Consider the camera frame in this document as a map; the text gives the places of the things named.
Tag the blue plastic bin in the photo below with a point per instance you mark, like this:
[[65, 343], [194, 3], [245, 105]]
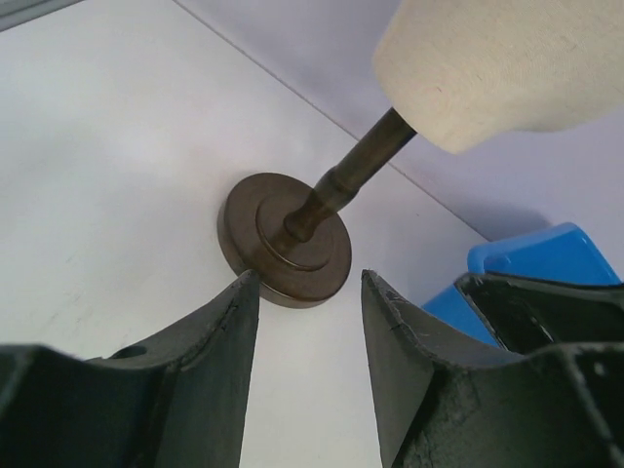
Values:
[[563, 253]]

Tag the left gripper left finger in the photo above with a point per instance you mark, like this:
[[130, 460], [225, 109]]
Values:
[[175, 399]]

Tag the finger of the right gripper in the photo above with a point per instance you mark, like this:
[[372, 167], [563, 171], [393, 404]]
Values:
[[525, 314]]

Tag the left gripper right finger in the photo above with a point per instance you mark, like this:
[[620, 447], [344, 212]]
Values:
[[445, 399]]

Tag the beige mannequin head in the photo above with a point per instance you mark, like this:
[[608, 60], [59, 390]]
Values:
[[462, 72]]

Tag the dark round wooden stand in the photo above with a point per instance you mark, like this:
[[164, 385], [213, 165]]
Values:
[[291, 233]]

